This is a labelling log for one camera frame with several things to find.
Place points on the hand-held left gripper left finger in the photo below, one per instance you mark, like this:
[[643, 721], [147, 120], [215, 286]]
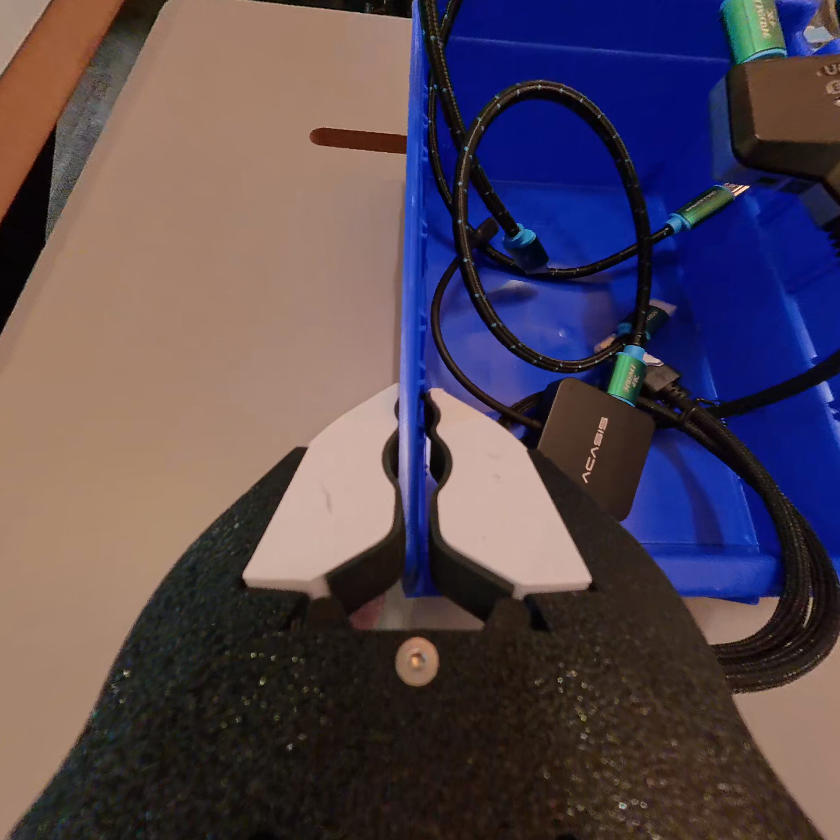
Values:
[[315, 505]]

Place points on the brown wooden table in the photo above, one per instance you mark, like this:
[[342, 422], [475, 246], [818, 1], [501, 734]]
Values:
[[46, 85]]

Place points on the dark green usb plug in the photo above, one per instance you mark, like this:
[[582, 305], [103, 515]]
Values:
[[646, 317]]

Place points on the small black usb hub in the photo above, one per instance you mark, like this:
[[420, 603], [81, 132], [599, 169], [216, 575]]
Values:
[[623, 459]]

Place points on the blue plastic bin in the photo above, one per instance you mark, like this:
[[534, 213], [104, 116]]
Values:
[[564, 197]]

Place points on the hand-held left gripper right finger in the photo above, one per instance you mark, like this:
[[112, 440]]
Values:
[[505, 512]]

